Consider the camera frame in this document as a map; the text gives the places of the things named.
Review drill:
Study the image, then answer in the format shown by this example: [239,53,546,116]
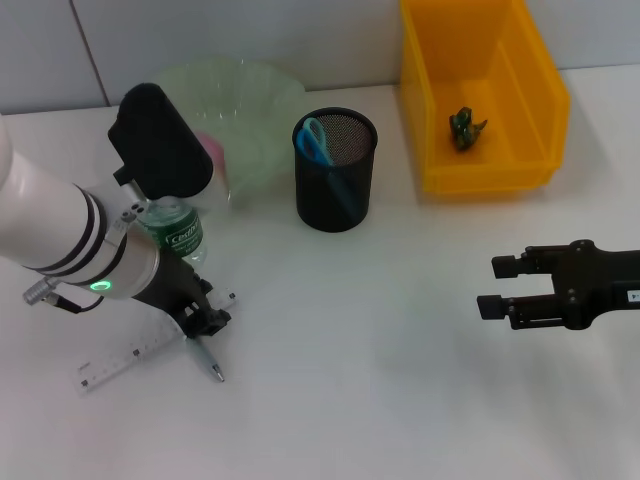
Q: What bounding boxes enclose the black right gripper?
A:
[476,239,640,331]

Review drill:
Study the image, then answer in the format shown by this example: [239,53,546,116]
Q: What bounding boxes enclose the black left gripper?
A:
[132,257,234,340]

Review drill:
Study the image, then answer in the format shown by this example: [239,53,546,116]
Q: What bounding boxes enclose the grey ballpoint pen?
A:
[185,335,226,384]

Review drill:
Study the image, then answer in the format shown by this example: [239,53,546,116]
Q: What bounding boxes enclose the transparent plastic ruler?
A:
[74,287,240,396]

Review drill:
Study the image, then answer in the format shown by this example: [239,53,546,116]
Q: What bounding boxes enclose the clear green-label water bottle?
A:
[132,197,207,266]

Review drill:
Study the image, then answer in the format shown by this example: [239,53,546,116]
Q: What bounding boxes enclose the green plastic wrapper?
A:
[448,105,490,151]

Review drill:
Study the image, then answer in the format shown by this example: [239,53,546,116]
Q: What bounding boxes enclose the pink peach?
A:
[195,130,227,174]

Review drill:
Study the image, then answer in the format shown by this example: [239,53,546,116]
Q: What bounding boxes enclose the blue scissors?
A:
[296,117,362,221]

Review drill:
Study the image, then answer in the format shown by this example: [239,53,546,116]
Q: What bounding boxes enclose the black mesh pen holder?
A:
[292,107,379,234]

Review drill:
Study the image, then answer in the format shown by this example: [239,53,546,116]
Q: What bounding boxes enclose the green glass fruit plate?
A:
[154,57,307,211]

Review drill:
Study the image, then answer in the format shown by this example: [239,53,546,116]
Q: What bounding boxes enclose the yellow plastic bin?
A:
[398,0,572,195]

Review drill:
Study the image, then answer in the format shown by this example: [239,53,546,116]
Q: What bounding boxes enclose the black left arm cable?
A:
[22,277,109,315]

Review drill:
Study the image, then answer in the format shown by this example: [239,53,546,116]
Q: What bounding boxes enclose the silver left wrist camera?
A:
[107,82,232,209]

